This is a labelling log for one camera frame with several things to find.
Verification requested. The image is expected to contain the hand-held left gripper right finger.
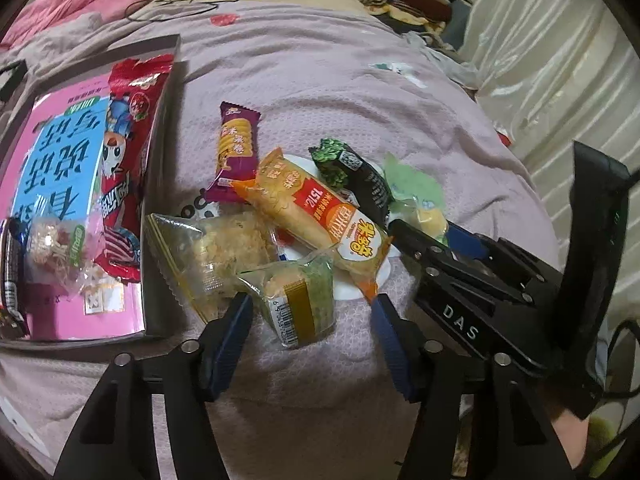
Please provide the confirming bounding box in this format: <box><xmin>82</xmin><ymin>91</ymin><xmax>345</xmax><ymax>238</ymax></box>
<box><xmin>370</xmin><ymin>292</ymin><xmax>591</xmax><ymax>480</ymax></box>

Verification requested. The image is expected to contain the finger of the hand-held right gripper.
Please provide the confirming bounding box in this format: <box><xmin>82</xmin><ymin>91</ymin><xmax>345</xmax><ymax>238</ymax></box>
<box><xmin>446</xmin><ymin>221</ymin><xmax>547</xmax><ymax>284</ymax></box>
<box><xmin>388</xmin><ymin>219</ymin><xmax>532</xmax><ymax>307</ymax></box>

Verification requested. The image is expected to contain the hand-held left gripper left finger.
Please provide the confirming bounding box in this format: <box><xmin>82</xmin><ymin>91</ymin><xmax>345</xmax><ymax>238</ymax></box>
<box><xmin>52</xmin><ymin>290</ymin><xmax>256</xmax><ymax>480</ymax></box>

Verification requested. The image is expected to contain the green yellow cake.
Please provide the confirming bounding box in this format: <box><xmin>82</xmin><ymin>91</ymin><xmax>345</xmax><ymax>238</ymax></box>
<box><xmin>382</xmin><ymin>152</ymin><xmax>451</xmax><ymax>243</ymax></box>

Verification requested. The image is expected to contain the green gold cake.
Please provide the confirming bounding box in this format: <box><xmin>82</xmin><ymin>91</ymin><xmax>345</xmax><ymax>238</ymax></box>
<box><xmin>235</xmin><ymin>252</ymin><xmax>337</xmax><ymax>350</ymax></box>

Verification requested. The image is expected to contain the black green packet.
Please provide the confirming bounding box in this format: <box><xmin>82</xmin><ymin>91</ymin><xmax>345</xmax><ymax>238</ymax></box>
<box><xmin>307</xmin><ymin>137</ymin><xmax>396</xmax><ymax>226</ymax></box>

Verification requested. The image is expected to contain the clear floss cake packet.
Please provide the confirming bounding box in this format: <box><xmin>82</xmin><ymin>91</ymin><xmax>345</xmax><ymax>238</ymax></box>
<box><xmin>145</xmin><ymin>210</ymin><xmax>281</xmax><ymax>323</ymax></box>

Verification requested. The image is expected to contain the orange rice cracker packet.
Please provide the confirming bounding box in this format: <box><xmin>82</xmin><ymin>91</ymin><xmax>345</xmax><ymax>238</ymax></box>
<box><xmin>232</xmin><ymin>147</ymin><xmax>396</xmax><ymax>303</ymax></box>

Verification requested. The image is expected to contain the dark shallow box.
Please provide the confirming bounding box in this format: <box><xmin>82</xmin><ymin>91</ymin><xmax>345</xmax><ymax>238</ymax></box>
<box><xmin>0</xmin><ymin>34</ymin><xmax>183</xmax><ymax>343</ymax></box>

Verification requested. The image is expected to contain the purple biscuit roll packet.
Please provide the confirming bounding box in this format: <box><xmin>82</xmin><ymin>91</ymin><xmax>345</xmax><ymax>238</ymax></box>
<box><xmin>205</xmin><ymin>101</ymin><xmax>263</xmax><ymax>205</ymax></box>

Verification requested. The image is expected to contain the clear red cake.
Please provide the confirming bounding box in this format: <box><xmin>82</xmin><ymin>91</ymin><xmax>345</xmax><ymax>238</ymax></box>
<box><xmin>20</xmin><ymin>210</ymin><xmax>123</xmax><ymax>311</ymax></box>

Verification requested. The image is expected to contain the red cartoon print packet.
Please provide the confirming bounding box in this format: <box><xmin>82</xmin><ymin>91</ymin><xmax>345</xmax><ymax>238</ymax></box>
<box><xmin>94</xmin><ymin>54</ymin><xmax>175</xmax><ymax>285</ymax></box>

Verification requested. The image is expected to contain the blue cookie packet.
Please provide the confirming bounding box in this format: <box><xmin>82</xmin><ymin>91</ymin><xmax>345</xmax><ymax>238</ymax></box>
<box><xmin>0</xmin><ymin>217</ymin><xmax>28</xmax><ymax>341</ymax></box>

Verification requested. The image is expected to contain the person's right forearm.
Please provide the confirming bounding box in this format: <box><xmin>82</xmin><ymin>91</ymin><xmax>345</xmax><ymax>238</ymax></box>
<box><xmin>542</xmin><ymin>390</ymin><xmax>608</xmax><ymax>480</ymax></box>

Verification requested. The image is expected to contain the white cartoon shaped mat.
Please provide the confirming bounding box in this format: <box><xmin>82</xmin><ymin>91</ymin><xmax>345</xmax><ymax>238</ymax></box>
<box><xmin>182</xmin><ymin>152</ymin><xmax>401</xmax><ymax>306</ymax></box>

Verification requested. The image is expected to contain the white grey cloth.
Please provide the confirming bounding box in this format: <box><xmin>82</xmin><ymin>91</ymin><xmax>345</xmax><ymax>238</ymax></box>
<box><xmin>405</xmin><ymin>30</ymin><xmax>481</xmax><ymax>91</ymax></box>

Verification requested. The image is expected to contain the lilac bed blanket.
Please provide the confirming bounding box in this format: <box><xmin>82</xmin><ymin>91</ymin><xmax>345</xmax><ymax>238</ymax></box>
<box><xmin>0</xmin><ymin>0</ymin><xmax>561</xmax><ymax>480</ymax></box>

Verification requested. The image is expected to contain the cream satin curtain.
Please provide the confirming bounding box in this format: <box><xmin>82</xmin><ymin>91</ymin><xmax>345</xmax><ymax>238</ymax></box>
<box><xmin>450</xmin><ymin>0</ymin><xmax>640</xmax><ymax>271</ymax></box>

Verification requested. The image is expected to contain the pink book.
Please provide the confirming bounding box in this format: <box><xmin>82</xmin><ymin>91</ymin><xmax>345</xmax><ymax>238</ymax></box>
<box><xmin>0</xmin><ymin>72</ymin><xmax>146</xmax><ymax>343</ymax></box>

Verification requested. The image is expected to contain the pink quilt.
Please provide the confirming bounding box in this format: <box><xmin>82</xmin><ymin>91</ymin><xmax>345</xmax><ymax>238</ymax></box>
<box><xmin>0</xmin><ymin>0</ymin><xmax>161</xmax><ymax>48</ymax></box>

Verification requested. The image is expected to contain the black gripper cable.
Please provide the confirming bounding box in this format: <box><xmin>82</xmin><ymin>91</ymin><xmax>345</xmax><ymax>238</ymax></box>
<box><xmin>595</xmin><ymin>317</ymin><xmax>640</xmax><ymax>461</ymax></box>

